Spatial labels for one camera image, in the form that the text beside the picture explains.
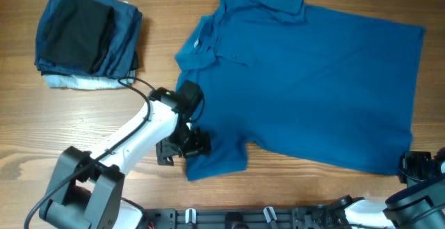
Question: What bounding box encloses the navy blue folded garment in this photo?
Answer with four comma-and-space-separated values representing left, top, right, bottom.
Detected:
35, 0, 143, 79

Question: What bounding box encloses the black folded garment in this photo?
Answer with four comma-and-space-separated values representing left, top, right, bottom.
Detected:
40, 0, 115, 74

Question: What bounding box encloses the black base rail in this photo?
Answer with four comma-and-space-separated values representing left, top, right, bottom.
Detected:
145, 205, 348, 229

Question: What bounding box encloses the light grey folded garment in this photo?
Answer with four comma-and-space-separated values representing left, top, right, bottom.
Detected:
43, 74, 124, 90

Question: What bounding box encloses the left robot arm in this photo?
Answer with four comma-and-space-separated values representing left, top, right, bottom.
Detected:
24, 80, 211, 229

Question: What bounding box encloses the blue polo shirt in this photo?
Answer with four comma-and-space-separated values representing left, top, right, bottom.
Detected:
175, 0, 426, 181

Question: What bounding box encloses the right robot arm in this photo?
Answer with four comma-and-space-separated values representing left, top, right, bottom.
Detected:
382, 148, 444, 228

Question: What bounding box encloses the left black cable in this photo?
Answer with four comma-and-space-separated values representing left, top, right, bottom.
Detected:
23, 76, 156, 229

